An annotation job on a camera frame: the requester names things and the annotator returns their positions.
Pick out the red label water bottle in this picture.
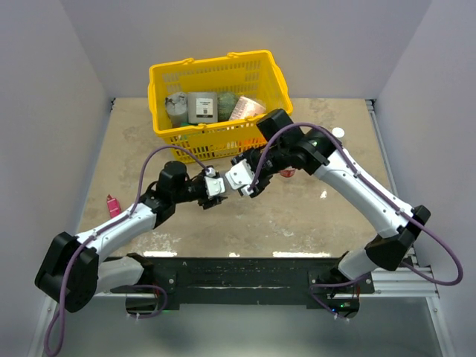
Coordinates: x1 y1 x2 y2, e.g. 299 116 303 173
280 167 296 178

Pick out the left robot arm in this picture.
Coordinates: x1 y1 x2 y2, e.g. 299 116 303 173
34 161 228 312

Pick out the grey crumpled can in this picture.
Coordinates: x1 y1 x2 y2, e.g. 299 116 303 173
164 91 188 128

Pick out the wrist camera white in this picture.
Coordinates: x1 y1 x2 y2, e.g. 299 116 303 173
205 167 226 197
225 159 255 196

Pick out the aluminium frame rail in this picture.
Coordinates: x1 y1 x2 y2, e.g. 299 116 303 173
28 98 455 357

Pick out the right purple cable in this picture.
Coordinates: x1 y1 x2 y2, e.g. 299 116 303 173
248 122 464 321

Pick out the yellow plastic basket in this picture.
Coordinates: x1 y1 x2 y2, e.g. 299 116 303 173
148 50 293 163

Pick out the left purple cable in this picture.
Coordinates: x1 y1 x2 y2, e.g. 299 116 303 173
43 144 216 357

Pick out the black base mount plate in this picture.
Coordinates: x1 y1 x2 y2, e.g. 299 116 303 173
112 257 374 316

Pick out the green packet in basket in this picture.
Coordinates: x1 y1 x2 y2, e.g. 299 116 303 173
180 122 190 140

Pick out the pink printed package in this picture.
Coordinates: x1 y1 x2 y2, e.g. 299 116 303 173
229 96 266 120

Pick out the grey box with label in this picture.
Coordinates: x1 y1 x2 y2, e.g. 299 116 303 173
187 92 218 124

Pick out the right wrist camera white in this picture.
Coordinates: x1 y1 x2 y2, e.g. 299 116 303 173
225 159 255 196

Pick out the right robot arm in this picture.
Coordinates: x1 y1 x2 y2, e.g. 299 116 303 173
225 109 431 292

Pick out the pink snack packet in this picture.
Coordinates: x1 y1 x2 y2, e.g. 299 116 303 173
106 195 122 218

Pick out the purple cable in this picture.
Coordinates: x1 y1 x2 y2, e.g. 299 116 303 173
248 122 464 321
43 144 216 357

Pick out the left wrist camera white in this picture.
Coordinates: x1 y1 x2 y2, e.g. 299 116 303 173
205 167 226 197

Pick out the green round vegetable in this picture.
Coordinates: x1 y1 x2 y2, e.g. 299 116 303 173
217 91 239 122

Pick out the white bottle cap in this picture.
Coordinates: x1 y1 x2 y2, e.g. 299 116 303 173
332 127 345 138

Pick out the orange item in basket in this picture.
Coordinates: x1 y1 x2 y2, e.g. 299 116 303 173
237 126 267 150

